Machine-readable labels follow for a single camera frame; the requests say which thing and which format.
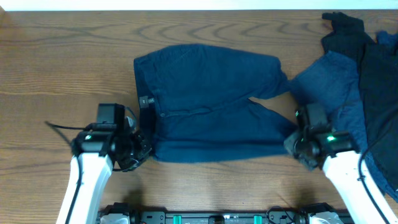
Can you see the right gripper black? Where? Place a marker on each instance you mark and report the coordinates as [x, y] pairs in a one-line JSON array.
[[292, 144]]

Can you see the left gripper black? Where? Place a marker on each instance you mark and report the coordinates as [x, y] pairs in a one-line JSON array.
[[143, 144]]

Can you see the navy blue shorts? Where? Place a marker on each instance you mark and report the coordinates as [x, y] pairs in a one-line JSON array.
[[200, 103]]

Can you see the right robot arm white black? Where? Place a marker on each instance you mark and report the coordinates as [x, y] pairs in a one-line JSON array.
[[336, 155]]

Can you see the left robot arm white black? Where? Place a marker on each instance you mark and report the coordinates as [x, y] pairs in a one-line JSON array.
[[96, 155]]

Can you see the blue denim garment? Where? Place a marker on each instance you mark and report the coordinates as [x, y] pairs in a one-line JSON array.
[[333, 82]]

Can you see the black garment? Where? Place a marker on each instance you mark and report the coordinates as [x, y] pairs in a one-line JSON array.
[[377, 68]]

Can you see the dark blue garment corner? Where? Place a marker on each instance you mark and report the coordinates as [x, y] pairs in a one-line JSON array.
[[386, 39]]

